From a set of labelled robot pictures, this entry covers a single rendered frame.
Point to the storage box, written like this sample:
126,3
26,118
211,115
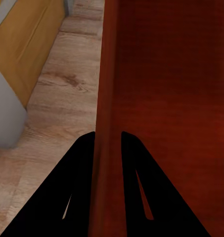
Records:
161,79

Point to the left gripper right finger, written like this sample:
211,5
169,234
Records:
172,215

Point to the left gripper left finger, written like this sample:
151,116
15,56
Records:
60,207

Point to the door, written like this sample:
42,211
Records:
28,30

